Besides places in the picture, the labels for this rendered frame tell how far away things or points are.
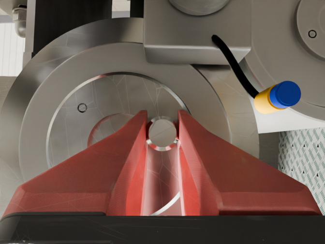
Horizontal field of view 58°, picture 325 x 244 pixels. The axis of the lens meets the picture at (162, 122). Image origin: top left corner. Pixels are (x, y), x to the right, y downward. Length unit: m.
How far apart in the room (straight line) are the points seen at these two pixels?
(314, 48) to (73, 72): 0.14
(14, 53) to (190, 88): 3.22
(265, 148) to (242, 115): 0.35
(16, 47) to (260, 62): 3.24
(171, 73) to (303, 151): 0.23
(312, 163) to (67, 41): 0.27
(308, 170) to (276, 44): 0.19
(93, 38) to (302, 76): 0.12
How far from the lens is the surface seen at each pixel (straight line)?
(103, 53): 0.17
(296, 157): 0.38
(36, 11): 0.20
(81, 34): 0.18
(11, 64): 3.35
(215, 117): 0.16
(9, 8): 0.59
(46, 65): 0.18
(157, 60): 0.16
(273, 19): 0.19
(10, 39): 3.43
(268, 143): 0.52
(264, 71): 0.18
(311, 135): 0.35
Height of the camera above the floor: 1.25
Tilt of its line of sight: 4 degrees down
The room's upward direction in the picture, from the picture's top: 179 degrees counter-clockwise
